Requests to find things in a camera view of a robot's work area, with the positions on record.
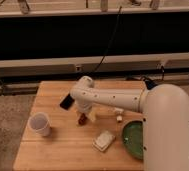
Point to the black smartphone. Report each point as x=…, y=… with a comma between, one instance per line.
x=67, y=102

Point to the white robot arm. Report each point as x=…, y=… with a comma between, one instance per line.
x=165, y=110

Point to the red pepper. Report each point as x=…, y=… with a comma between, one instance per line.
x=82, y=120

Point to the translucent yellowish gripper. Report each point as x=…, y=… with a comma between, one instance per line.
x=89, y=112

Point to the green bowl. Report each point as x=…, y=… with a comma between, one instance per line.
x=132, y=138

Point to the wooden cutting board table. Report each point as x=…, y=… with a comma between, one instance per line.
x=70, y=147

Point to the white sponge block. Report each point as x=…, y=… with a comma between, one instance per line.
x=104, y=140

